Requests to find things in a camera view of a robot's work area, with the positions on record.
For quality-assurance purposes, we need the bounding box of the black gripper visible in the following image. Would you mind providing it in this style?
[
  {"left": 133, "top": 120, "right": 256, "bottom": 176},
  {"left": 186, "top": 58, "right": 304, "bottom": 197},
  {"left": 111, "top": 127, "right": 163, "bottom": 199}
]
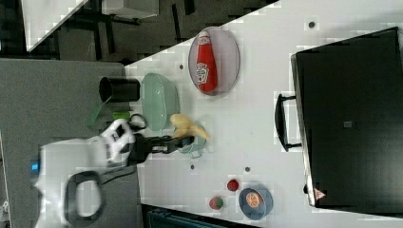
[{"left": 128, "top": 133, "right": 195, "bottom": 165}]

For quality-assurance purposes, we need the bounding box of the yellow plush peeled banana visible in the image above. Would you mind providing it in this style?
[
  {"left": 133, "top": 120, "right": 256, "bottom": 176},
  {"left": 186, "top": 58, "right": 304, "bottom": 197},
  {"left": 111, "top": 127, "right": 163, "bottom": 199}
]
[{"left": 170, "top": 114, "right": 210, "bottom": 140}]

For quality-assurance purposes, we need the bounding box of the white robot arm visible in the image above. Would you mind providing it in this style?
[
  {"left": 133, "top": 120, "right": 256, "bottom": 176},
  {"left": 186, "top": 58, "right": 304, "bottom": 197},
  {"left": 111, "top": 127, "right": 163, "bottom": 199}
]
[{"left": 34, "top": 119, "right": 196, "bottom": 228}]

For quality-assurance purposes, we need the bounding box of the green mug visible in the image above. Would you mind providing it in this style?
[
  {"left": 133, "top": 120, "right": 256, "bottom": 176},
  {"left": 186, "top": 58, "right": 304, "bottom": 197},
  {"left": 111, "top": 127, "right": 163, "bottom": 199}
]
[{"left": 179, "top": 123, "right": 206, "bottom": 159}]

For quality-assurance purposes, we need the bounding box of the green perforated colander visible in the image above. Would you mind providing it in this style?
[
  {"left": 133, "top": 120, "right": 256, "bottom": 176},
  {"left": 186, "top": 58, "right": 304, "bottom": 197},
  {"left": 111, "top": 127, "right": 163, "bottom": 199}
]
[{"left": 141, "top": 73, "right": 180, "bottom": 131}]

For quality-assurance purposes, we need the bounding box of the red round toy fruit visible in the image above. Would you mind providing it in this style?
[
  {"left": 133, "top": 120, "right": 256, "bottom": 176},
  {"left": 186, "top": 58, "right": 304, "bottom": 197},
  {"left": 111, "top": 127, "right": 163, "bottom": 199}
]
[{"left": 227, "top": 179, "right": 240, "bottom": 192}]

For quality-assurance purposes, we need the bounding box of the red green toy fruit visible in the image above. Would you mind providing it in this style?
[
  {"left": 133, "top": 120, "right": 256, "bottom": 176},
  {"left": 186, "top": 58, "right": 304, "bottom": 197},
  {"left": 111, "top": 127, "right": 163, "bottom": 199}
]
[{"left": 209, "top": 196, "right": 223, "bottom": 210}]

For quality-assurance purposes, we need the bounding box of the red plush ketchup bottle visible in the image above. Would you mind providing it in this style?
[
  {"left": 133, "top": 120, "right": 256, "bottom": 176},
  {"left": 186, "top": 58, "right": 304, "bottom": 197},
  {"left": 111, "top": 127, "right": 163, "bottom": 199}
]
[{"left": 196, "top": 30, "right": 218, "bottom": 92}]

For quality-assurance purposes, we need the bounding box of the black cylindrical cup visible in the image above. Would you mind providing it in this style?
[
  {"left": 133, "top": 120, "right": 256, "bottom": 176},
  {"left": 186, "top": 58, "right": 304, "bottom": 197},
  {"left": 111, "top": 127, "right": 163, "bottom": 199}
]
[{"left": 99, "top": 77, "right": 141, "bottom": 103}]

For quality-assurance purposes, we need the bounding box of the grey round plate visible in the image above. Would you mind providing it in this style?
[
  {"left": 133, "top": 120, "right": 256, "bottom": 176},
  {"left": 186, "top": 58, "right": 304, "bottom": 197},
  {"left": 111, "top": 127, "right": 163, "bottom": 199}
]
[{"left": 188, "top": 27, "right": 240, "bottom": 96}]

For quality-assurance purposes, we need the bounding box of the orange slice toy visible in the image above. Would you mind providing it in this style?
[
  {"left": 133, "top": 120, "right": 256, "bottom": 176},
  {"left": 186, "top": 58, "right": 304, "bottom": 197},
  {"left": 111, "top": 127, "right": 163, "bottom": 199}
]
[{"left": 245, "top": 191, "right": 263, "bottom": 208}]

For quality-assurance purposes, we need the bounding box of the blue bowl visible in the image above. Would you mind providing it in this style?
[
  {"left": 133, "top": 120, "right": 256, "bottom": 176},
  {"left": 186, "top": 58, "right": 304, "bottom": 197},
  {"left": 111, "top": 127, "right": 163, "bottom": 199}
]
[{"left": 239, "top": 184, "right": 274, "bottom": 220}]

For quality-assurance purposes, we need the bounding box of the black toaster oven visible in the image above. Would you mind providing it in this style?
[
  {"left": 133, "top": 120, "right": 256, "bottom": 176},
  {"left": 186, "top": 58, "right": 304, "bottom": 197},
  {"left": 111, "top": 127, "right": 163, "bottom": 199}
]
[{"left": 290, "top": 27, "right": 403, "bottom": 218}]

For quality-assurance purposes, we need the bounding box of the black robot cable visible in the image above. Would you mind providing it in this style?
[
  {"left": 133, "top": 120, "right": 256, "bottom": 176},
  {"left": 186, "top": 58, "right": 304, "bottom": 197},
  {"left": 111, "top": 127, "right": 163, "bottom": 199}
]
[{"left": 127, "top": 113, "right": 148, "bottom": 132}]

